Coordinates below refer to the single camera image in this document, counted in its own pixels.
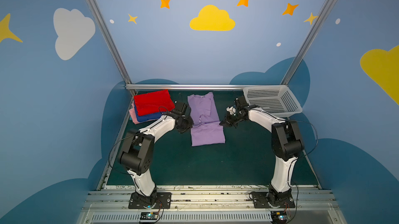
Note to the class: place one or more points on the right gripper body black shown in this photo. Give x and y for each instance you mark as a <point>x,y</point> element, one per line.
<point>231,118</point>

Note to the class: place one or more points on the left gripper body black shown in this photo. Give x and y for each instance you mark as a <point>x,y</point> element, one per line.
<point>184,123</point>

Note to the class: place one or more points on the purple t shirt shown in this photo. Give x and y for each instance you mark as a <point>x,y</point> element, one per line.
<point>206,129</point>

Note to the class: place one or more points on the white plastic laundry basket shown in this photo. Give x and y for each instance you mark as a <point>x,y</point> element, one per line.
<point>277,100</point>

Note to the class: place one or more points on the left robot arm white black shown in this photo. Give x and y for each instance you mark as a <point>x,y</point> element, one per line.
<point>136,155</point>

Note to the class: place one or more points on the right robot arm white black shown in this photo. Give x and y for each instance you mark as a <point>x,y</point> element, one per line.
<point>287,146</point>

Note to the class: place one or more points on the folded red t shirt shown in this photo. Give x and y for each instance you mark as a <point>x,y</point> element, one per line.
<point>150,103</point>

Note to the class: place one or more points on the folded pink t shirt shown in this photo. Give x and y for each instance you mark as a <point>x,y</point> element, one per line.
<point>133,116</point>

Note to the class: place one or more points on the rear horizontal aluminium bar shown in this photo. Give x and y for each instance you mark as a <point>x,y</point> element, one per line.
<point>200,87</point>

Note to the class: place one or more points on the left controller circuit board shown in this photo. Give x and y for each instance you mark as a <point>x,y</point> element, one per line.
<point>148,216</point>

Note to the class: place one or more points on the controller circuit board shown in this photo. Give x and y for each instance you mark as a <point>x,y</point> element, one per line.
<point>279,218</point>
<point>148,216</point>

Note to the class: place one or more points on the right controller circuit board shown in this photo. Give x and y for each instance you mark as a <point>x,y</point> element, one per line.
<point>279,218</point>

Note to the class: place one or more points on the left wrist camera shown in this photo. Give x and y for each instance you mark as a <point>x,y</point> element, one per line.
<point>180,108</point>

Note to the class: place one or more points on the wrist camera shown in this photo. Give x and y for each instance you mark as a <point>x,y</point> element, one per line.
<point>239,104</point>
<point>180,108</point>

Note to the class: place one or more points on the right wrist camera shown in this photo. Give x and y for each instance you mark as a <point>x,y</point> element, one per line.
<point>239,104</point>

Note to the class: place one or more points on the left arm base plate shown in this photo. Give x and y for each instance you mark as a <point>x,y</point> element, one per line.
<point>162,199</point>

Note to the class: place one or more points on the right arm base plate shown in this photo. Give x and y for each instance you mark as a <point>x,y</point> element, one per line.
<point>260,200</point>

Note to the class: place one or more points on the aluminium rail base frame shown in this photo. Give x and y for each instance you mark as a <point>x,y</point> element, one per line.
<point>211,204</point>

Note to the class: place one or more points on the left slanted aluminium post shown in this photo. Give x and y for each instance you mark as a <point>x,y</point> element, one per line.
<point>99,19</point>

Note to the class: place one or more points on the slanted aluminium post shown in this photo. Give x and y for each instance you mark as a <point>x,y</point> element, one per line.
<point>99,19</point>
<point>311,36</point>

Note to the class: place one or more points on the right slanted aluminium post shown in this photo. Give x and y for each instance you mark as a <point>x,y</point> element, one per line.
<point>311,36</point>

